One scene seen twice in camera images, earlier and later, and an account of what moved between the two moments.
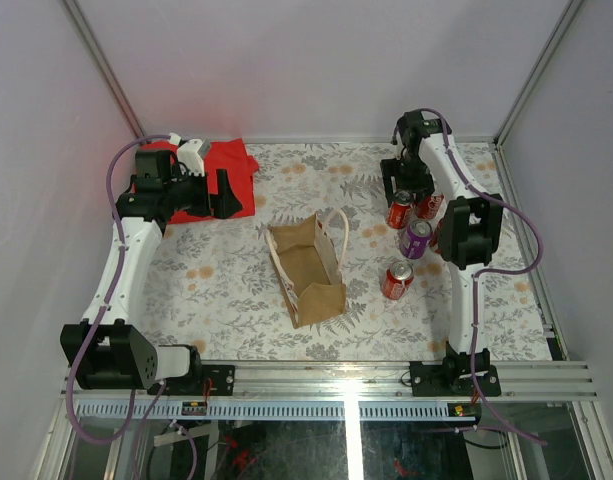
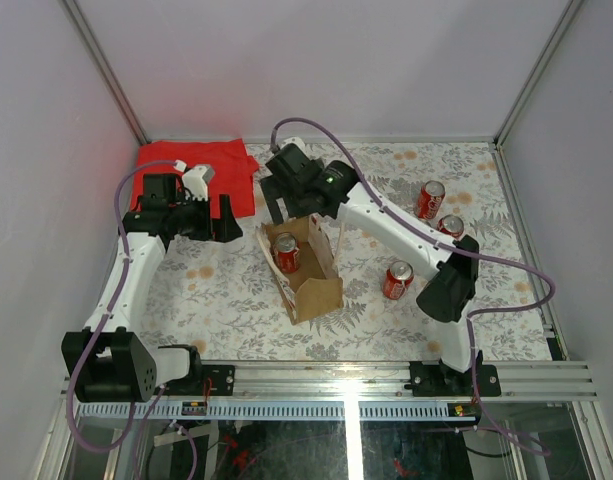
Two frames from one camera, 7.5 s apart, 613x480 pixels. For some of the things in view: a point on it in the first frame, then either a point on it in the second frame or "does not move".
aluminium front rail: [350, 382] does not move
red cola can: [428, 206] does not move
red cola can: [399, 213] → [287, 254]
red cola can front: [399, 276] does not move
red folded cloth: [228, 155] does not move
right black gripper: [422, 186] → [270, 195]
